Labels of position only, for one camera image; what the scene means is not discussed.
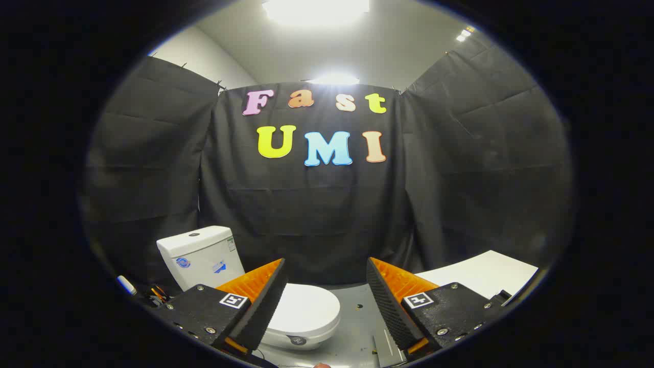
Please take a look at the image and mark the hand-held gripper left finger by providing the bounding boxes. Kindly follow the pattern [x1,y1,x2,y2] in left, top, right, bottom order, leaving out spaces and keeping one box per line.
[153,258,288,356]

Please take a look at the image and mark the orange and black cables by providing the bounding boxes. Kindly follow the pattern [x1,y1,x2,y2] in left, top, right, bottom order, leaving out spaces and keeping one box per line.
[147,285,173,308]

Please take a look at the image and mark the white toilet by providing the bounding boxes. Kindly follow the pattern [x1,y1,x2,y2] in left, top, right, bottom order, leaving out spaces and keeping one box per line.
[156,225,341,352]

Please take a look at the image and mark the black backdrop cloth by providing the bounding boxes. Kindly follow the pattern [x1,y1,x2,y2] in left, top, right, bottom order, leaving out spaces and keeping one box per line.
[82,38,573,294]

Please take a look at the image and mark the long ceiling light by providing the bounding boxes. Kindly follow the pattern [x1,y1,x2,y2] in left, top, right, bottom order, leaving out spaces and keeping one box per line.
[306,73,360,86]

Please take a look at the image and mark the white toilet lid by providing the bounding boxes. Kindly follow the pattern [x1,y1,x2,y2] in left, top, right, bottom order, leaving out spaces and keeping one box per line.
[265,284,341,346]

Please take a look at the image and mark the grey slotted cabinet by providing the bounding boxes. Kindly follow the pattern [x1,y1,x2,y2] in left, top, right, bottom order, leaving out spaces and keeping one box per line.
[415,250,539,307]

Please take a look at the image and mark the large ceiling light panel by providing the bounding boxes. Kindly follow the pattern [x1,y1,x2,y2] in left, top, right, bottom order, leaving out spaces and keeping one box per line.
[262,0,370,26]

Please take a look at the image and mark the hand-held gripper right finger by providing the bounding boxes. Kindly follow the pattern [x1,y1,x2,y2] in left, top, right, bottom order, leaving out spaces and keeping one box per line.
[366,257,512,358]

